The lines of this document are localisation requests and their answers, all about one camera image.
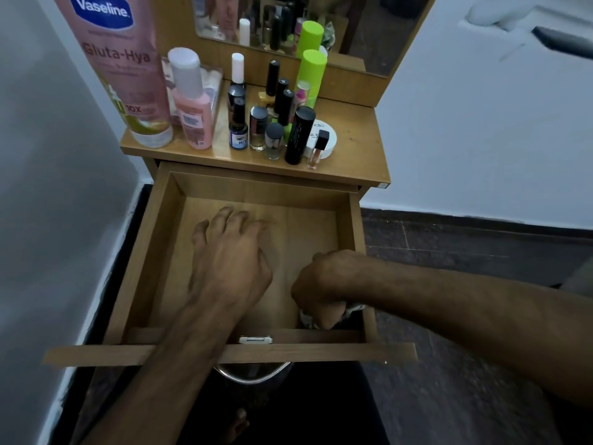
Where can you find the black lipstick tube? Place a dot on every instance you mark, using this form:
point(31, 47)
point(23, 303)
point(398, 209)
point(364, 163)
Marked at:
point(299, 136)

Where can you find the red nail polish bottle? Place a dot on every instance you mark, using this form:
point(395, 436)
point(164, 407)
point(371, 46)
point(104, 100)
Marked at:
point(302, 92)

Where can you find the dressing table mirror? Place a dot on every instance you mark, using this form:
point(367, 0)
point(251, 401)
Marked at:
point(384, 32)

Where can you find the round white jar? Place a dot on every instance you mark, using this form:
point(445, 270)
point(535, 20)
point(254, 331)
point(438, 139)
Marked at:
point(330, 143)

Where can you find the white cap nail polish bottle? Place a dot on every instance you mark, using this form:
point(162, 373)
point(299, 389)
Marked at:
point(237, 67)

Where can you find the wooden drawer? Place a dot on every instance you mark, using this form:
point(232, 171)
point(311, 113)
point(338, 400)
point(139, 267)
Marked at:
point(296, 236)

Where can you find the wooden dressing table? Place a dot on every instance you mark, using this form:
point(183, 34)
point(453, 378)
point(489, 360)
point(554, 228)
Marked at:
point(356, 148)

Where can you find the clear nail polish bottle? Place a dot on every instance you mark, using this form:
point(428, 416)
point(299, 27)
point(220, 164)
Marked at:
point(280, 92)

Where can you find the pink bottle white cap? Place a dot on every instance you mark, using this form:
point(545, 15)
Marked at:
point(194, 111)

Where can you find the clear box of pink tubes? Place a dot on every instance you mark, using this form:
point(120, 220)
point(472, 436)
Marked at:
point(214, 83)

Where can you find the person's left forearm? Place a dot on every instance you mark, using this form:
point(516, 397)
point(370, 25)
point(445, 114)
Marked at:
point(157, 384)

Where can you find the beige cushion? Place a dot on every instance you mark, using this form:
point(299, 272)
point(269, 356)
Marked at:
point(579, 280)

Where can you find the striped green white cloth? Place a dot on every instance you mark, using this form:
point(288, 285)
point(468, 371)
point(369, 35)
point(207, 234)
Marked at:
point(353, 309)

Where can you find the person's left hand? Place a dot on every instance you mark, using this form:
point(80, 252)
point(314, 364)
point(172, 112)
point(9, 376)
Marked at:
point(229, 268)

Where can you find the black phone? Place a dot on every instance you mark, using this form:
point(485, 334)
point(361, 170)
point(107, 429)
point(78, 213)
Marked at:
point(563, 41)

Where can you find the blue label nail polish bottle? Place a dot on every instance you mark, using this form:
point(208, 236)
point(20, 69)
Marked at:
point(238, 134)

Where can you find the white object on sill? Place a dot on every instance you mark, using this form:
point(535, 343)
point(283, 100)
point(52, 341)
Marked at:
point(500, 11)

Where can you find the green nail polish bottle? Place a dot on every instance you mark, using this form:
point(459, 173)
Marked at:
point(286, 106)

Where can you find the neon green tube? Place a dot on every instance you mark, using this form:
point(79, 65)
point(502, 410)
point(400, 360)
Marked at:
point(311, 71)

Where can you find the person's right forearm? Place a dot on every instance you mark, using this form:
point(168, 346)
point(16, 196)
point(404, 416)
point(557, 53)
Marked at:
point(486, 324)

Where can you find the person's right hand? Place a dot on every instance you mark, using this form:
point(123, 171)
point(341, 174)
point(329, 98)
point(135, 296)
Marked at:
point(324, 282)

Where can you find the person's legs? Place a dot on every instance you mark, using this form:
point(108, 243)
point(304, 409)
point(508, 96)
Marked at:
point(315, 407)

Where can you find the dark cap gold nail polish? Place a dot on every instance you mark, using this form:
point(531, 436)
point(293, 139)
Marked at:
point(258, 127)

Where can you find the pink lotion tube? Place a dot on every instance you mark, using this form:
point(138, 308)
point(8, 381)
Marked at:
point(120, 74)

